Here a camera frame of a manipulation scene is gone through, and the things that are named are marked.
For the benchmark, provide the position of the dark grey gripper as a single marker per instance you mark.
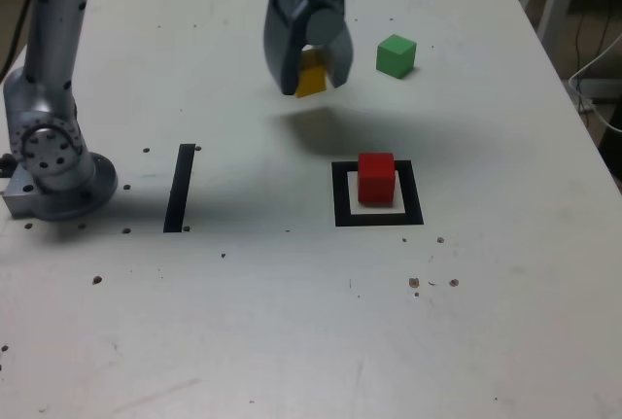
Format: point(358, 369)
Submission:
point(330, 0)

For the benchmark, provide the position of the yellow cube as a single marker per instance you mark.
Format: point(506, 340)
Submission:
point(311, 81)

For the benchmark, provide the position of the green cube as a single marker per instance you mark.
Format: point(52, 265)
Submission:
point(394, 57)

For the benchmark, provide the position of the red cube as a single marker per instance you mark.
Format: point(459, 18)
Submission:
point(375, 181)

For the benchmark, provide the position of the black tape square outline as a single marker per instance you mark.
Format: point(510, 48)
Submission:
point(340, 195)

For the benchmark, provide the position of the black tape strip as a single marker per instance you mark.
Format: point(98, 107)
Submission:
point(177, 195)

